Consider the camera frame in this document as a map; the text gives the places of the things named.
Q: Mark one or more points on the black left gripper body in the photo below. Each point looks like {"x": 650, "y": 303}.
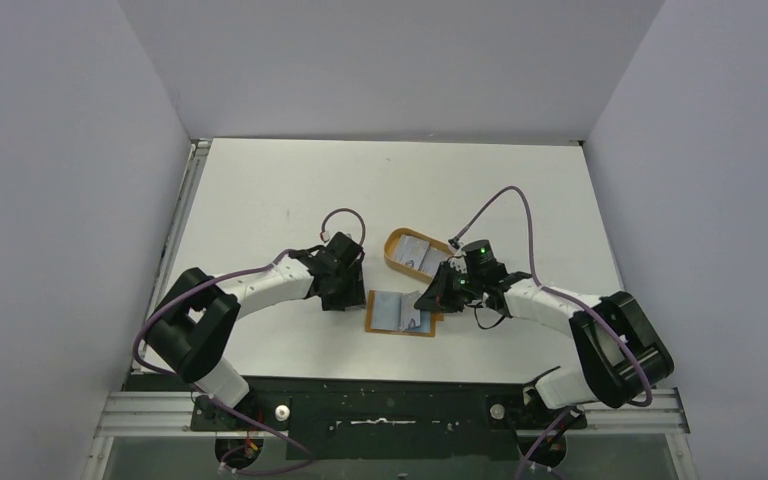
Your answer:
{"x": 347, "y": 290}

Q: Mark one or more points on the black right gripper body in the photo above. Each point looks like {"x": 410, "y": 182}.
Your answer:
{"x": 441, "y": 292}

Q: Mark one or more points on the orange leather card holder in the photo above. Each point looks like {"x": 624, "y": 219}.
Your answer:
{"x": 435, "y": 318}

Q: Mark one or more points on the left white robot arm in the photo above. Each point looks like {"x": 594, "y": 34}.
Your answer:
{"x": 191, "y": 327}

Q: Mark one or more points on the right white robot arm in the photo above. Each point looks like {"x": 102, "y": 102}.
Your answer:
{"x": 620, "y": 355}

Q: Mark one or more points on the left stack credit card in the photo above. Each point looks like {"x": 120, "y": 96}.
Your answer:
{"x": 410, "y": 251}

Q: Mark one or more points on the tan oval tray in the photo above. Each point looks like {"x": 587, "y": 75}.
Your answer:
{"x": 390, "y": 247}

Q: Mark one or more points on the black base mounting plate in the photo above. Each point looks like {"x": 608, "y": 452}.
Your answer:
{"x": 391, "y": 420}

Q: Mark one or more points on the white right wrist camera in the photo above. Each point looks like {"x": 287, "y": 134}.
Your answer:
{"x": 455, "y": 243}

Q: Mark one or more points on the aluminium side rail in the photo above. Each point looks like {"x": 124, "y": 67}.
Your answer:
{"x": 187, "y": 190}

